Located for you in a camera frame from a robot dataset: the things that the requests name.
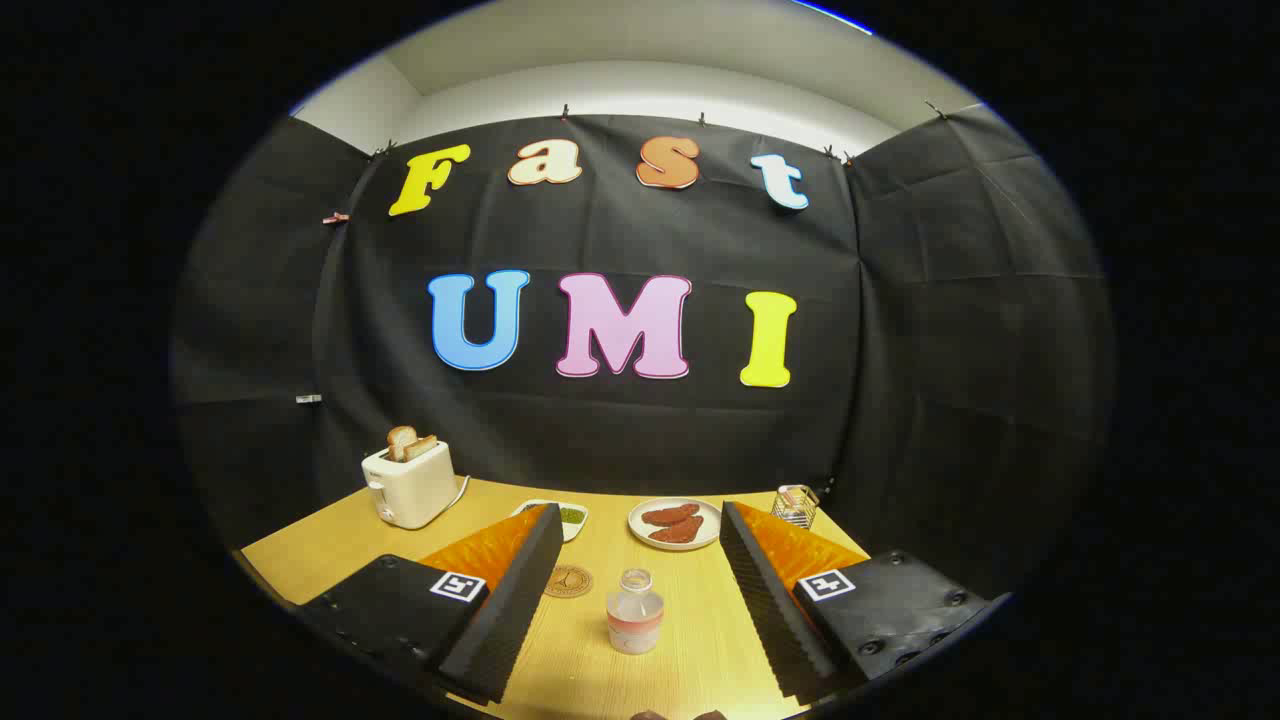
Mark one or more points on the white round plate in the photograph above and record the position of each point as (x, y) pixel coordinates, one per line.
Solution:
(640, 530)

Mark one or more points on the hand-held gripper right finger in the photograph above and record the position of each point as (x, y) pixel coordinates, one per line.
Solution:
(765, 610)

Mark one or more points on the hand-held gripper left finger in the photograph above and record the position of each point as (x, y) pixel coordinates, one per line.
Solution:
(515, 610)

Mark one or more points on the white toaster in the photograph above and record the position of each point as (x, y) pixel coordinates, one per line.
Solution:
(410, 490)

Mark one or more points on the black backdrop cloth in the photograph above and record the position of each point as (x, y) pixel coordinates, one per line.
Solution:
(600, 430)

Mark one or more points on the wooden table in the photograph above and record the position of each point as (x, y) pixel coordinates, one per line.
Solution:
(690, 620)

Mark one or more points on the red meat slice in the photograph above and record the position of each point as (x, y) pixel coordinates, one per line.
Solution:
(680, 531)
(668, 515)

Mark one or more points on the toast slice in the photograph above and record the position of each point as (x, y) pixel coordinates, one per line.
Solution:
(399, 438)
(422, 447)

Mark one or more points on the clear juice bottle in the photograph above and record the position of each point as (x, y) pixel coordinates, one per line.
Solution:
(635, 622)

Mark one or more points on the white divided seasoning dish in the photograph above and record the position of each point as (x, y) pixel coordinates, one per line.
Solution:
(573, 517)

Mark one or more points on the round cork coaster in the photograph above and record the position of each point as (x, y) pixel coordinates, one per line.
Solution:
(572, 583)

